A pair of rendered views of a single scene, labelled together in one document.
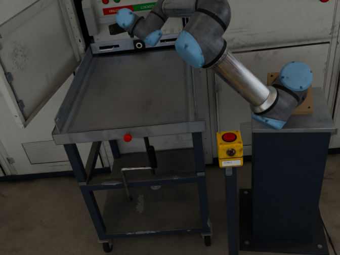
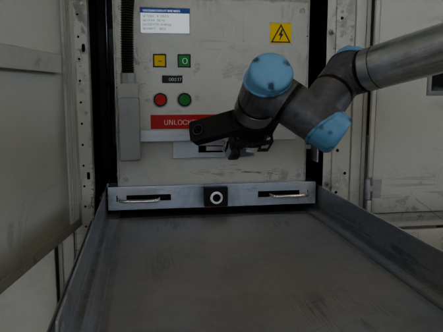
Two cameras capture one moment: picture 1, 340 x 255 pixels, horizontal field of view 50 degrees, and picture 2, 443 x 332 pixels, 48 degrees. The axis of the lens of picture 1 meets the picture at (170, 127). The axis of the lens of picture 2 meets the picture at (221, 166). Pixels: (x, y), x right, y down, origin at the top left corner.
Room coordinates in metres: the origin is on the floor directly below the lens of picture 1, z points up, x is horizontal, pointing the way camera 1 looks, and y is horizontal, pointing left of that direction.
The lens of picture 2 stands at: (0.66, 0.40, 1.16)
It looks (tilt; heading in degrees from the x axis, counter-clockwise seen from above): 9 degrees down; 345
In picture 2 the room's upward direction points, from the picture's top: straight up
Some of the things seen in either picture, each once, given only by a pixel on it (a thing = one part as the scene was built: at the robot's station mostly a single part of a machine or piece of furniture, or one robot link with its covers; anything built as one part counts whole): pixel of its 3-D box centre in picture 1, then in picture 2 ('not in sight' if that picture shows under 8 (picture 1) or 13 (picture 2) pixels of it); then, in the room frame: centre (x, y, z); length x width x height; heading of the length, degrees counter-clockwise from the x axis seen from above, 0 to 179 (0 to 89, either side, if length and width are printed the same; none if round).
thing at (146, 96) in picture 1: (135, 89); (243, 276); (1.51, 0.13, 0.82); 0.68 x 0.62 x 0.06; 174
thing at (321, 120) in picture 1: (288, 108); not in sight; (1.28, -0.52, 0.74); 0.32 x 0.32 x 0.02; 76
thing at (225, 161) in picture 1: (229, 149); not in sight; (0.94, -0.19, 0.85); 0.08 x 0.08 x 0.10; 84
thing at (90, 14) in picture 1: (90, 16); (129, 121); (1.84, 0.31, 1.09); 0.08 x 0.05 x 0.17; 174
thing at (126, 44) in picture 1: (139, 41); (213, 193); (1.90, 0.09, 0.89); 0.54 x 0.05 x 0.06; 84
